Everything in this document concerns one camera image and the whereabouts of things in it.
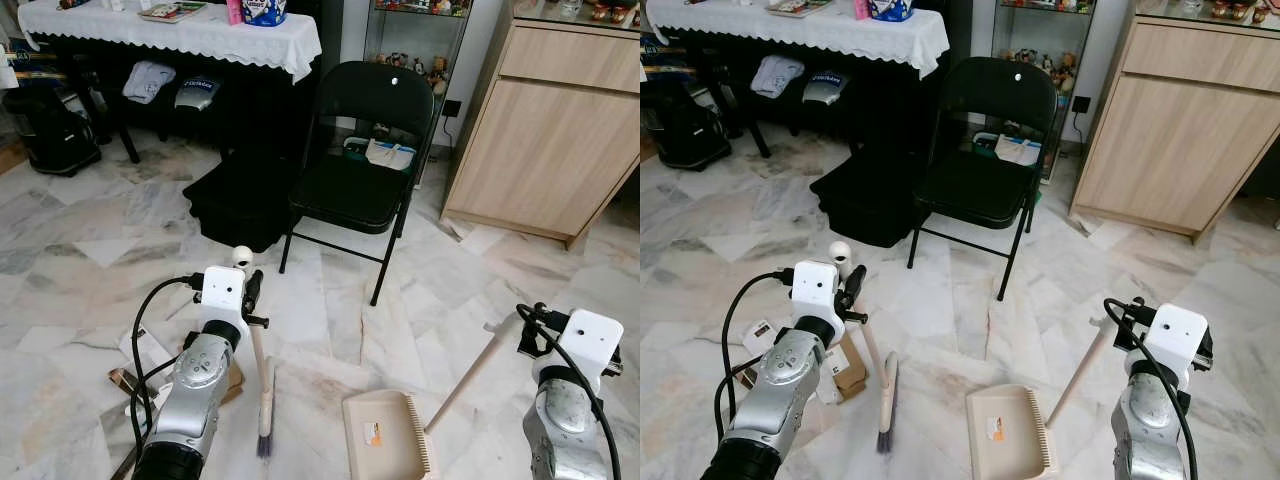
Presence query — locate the beige broom with white cap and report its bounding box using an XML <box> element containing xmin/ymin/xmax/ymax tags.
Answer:
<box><xmin>231</xmin><ymin>244</ymin><xmax>277</xmax><ymax>459</ymax></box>
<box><xmin>827</xmin><ymin>240</ymin><xmax>900</xmax><ymax>457</ymax></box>

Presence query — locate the beige long-handled dustpan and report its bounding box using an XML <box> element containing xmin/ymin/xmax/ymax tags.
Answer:
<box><xmin>965</xmin><ymin>316</ymin><xmax>1116</xmax><ymax>480</ymax></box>
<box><xmin>342</xmin><ymin>312</ymin><xmax>523</xmax><ymax>480</ymax></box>

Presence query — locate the brown cardboard piece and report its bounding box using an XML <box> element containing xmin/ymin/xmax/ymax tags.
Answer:
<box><xmin>183</xmin><ymin>335</ymin><xmax>246</xmax><ymax>406</ymax></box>
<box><xmin>818</xmin><ymin>330</ymin><xmax>869</xmax><ymax>404</ymax></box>

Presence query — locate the black box-shaped bag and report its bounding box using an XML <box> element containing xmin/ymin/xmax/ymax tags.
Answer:
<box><xmin>183</xmin><ymin>148</ymin><xmax>301</xmax><ymax>253</ymax></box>
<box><xmin>810</xmin><ymin>148</ymin><xmax>926</xmax><ymax>249</ymax></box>

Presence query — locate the white box with dark label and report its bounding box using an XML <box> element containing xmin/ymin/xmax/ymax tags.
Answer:
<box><xmin>118</xmin><ymin>325</ymin><xmax>177</xmax><ymax>383</ymax></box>
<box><xmin>742</xmin><ymin>318</ymin><xmax>791</xmax><ymax>357</ymax></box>

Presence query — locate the black folding chair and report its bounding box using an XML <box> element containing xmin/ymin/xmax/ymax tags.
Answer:
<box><xmin>278</xmin><ymin>61</ymin><xmax>438</xmax><ymax>307</ymax></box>
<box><xmin>907</xmin><ymin>56</ymin><xmax>1059</xmax><ymax>302</ymax></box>

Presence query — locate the white plastic bag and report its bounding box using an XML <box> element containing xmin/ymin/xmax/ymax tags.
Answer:
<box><xmin>995</xmin><ymin>133</ymin><xmax>1043</xmax><ymax>167</ymax></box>
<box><xmin>365</xmin><ymin>138</ymin><xmax>417</xmax><ymax>171</ymax></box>

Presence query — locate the white cap blue lettering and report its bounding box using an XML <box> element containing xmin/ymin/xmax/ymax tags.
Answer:
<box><xmin>802</xmin><ymin>70</ymin><xmax>851</xmax><ymax>106</ymax></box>
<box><xmin>174</xmin><ymin>76</ymin><xmax>221</xmax><ymax>111</ymax></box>

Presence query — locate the light wooden cabinet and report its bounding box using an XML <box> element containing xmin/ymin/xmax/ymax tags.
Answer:
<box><xmin>441</xmin><ymin>14</ymin><xmax>641</xmax><ymax>250</ymax></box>
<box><xmin>1070</xmin><ymin>15</ymin><xmax>1280</xmax><ymax>244</ymax></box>

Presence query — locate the light grey hanging cloth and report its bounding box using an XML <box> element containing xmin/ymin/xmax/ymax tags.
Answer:
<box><xmin>750</xmin><ymin>55</ymin><xmax>807</xmax><ymax>99</ymax></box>
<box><xmin>122</xmin><ymin>60</ymin><xmax>178</xmax><ymax>105</ymax></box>

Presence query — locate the large black backpack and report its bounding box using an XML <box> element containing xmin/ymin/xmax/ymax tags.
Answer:
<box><xmin>640</xmin><ymin>75</ymin><xmax>733</xmax><ymax>171</ymax></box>
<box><xmin>0</xmin><ymin>85</ymin><xmax>103</xmax><ymax>177</ymax></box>

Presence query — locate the white lace tablecloth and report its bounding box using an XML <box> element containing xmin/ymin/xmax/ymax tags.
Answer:
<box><xmin>17</xmin><ymin>0</ymin><xmax>323</xmax><ymax>84</ymax></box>
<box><xmin>645</xmin><ymin>0</ymin><xmax>951</xmax><ymax>79</ymax></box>

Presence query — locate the flat tray with items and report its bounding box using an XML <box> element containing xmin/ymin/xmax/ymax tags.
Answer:
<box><xmin>766</xmin><ymin>0</ymin><xmax>831</xmax><ymax>19</ymax></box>
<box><xmin>138</xmin><ymin>2</ymin><xmax>207</xmax><ymax>23</ymax></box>

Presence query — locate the blue yellow patterned bag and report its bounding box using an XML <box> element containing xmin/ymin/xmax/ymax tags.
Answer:
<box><xmin>0</xmin><ymin>38</ymin><xmax>61</xmax><ymax>91</ymax></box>
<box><xmin>640</xmin><ymin>35</ymin><xmax>691</xmax><ymax>86</ymax></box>

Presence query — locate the glass display cabinet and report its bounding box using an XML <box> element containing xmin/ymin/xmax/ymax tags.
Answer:
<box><xmin>362</xmin><ymin>0</ymin><xmax>473</xmax><ymax>186</ymax></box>
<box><xmin>992</xmin><ymin>0</ymin><xmax>1096</xmax><ymax>181</ymax></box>

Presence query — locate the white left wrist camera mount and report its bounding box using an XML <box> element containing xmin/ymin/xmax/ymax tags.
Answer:
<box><xmin>199</xmin><ymin>266</ymin><xmax>249</xmax><ymax>333</ymax></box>
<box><xmin>791</xmin><ymin>260</ymin><xmax>847</xmax><ymax>326</ymax></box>

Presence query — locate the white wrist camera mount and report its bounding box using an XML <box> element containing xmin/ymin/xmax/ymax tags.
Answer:
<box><xmin>1140</xmin><ymin>303</ymin><xmax>1214</xmax><ymax>373</ymax></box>
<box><xmin>791</xmin><ymin>260</ymin><xmax>847</xmax><ymax>326</ymax></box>
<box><xmin>553</xmin><ymin>309</ymin><xmax>625</xmax><ymax>379</ymax></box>
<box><xmin>199</xmin><ymin>266</ymin><xmax>249</xmax><ymax>333</ymax></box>

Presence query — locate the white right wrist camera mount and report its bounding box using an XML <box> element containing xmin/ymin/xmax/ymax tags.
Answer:
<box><xmin>553</xmin><ymin>309</ymin><xmax>625</xmax><ymax>379</ymax></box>
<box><xmin>1140</xmin><ymin>303</ymin><xmax>1214</xmax><ymax>373</ymax></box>

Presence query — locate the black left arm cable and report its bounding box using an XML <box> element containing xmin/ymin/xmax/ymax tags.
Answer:
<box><xmin>130</xmin><ymin>273</ymin><xmax>206</xmax><ymax>446</ymax></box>
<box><xmin>715</xmin><ymin>268</ymin><xmax>796</xmax><ymax>441</ymax></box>

